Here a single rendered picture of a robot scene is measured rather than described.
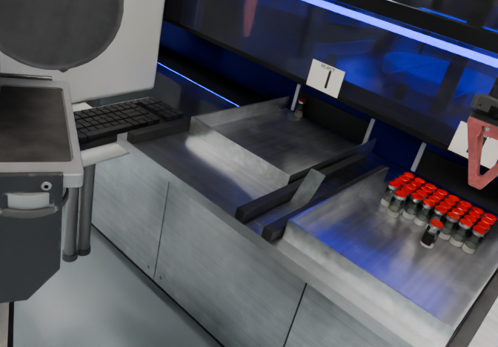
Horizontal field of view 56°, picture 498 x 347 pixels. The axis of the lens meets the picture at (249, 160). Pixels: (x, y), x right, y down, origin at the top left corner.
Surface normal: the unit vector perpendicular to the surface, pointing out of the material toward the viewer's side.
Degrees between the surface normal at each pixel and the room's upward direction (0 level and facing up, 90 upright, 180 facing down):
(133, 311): 0
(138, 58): 90
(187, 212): 90
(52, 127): 0
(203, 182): 0
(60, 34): 89
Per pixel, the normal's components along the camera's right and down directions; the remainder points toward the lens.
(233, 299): -0.65, 0.22
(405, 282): 0.21, -0.86
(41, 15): 0.37, 0.49
